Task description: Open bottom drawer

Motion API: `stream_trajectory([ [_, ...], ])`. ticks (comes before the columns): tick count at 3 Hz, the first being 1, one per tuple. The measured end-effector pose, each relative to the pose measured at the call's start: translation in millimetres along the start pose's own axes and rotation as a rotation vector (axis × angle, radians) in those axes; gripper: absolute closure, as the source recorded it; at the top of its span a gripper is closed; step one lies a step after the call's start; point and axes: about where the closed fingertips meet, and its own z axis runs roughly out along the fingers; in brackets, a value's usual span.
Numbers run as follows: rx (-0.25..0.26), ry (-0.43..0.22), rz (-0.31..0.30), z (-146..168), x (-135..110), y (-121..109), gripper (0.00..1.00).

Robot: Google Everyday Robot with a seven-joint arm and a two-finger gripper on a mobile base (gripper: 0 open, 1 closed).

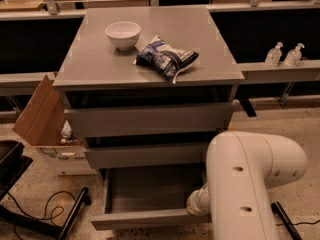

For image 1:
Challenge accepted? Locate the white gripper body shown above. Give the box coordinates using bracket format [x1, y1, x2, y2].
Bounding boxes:
[186, 184, 210, 216]

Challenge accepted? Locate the grey bottom drawer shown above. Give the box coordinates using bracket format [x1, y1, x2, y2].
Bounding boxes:
[91, 163, 210, 230]

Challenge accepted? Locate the grey drawer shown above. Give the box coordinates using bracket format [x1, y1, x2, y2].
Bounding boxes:
[85, 142, 208, 169]
[65, 102, 234, 137]
[91, 163, 210, 230]

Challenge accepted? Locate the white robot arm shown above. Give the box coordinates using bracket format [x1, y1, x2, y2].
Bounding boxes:
[187, 131, 308, 240]

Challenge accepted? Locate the grey middle drawer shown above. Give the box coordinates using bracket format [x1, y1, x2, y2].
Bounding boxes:
[85, 142, 208, 169]

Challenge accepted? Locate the grey top drawer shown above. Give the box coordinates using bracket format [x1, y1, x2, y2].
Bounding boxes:
[65, 102, 234, 137]

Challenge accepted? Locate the grey drawer cabinet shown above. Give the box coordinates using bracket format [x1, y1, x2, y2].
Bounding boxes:
[54, 7, 243, 169]

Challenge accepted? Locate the open cardboard box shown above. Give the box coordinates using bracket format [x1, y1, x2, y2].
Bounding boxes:
[13, 76, 96, 175]

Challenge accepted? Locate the black stand leg right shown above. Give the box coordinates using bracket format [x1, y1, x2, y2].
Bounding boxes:
[271, 202, 303, 240]

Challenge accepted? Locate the blue white snack bag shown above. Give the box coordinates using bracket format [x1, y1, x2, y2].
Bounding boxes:
[134, 36, 199, 84]

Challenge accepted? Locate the white bottle in box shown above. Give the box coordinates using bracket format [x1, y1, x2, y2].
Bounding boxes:
[61, 121, 72, 139]

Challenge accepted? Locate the left clear pump bottle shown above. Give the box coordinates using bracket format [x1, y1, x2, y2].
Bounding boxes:
[265, 42, 283, 66]

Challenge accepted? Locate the clear pump bottle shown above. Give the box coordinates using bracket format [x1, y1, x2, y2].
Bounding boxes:
[284, 43, 304, 67]
[265, 42, 283, 66]

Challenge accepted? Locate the right clear pump bottle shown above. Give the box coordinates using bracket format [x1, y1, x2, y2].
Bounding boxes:
[284, 43, 304, 67]

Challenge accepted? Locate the white ceramic bowl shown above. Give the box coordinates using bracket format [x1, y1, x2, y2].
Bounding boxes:
[105, 21, 141, 50]

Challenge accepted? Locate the black stand base left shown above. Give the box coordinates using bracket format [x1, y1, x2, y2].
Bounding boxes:
[0, 140, 91, 240]

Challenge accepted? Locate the black floor cable right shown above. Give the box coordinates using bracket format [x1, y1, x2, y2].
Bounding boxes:
[275, 219, 320, 227]

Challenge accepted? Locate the grey metal rail shelf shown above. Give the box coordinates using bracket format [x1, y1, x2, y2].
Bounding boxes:
[0, 0, 320, 98]

